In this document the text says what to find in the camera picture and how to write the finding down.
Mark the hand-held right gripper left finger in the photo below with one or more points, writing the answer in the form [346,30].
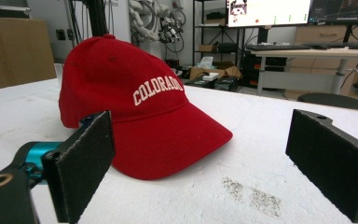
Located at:
[74,174]

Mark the white computer monitor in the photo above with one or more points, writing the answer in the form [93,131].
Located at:
[267,12]

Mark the large cardboard box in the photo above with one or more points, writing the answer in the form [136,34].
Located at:
[12,51]

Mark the black keyboard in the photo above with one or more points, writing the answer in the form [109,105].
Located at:
[276,47]

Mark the black metal stand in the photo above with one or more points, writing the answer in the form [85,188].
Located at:
[94,17]

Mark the open cardboard box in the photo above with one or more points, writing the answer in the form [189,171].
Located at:
[213,71]

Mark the red baseball cap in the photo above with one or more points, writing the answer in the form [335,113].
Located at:
[143,115]

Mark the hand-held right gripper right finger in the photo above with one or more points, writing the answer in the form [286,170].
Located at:
[332,161]

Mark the light wooden desk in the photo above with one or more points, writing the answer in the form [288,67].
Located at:
[317,62]

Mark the dark computer monitor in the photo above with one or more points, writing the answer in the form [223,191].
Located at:
[343,11]

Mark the black metal shelf rack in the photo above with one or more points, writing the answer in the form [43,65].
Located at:
[217,34]

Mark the black wall socket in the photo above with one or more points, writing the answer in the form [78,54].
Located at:
[61,34]

